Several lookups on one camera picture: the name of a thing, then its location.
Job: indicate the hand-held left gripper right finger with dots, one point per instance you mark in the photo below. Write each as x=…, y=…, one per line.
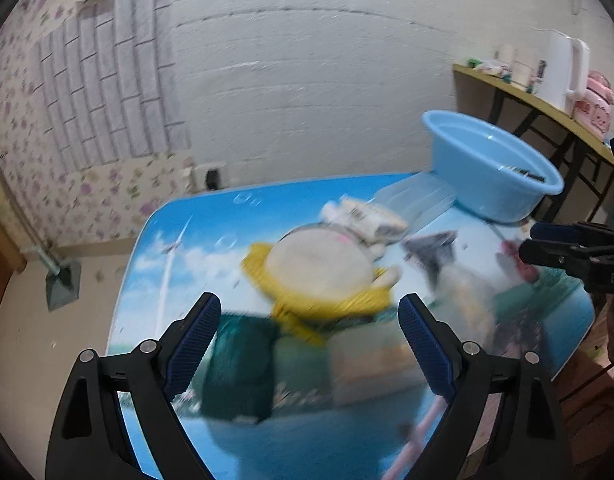
x=429, y=345

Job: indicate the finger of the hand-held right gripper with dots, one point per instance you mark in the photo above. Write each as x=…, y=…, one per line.
x=552, y=255
x=557, y=231

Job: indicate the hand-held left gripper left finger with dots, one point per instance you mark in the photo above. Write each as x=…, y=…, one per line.
x=194, y=345

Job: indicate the dark green packet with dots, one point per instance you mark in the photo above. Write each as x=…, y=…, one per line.
x=237, y=365

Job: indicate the grey printed packet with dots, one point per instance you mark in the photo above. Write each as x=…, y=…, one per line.
x=432, y=247

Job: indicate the yellow plastic clip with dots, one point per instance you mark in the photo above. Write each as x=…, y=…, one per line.
x=307, y=332

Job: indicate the light blue plastic basin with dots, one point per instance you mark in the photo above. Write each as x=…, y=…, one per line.
x=462, y=165

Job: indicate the white printed packet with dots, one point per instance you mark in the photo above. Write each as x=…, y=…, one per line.
x=367, y=220

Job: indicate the pink container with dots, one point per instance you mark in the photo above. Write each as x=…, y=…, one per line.
x=594, y=105

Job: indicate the white round container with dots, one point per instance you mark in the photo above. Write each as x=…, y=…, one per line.
x=522, y=74

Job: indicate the empty clear plastic bag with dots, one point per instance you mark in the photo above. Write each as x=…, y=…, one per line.
x=417, y=195

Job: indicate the yellow-topped side table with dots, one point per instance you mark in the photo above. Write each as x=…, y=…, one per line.
x=517, y=91

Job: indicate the white electric kettle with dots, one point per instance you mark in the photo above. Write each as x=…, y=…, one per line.
x=557, y=75

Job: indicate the small dark bottle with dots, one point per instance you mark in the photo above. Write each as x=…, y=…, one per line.
x=541, y=70

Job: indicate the crumpled white wrapper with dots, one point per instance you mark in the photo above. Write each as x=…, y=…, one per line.
x=489, y=65

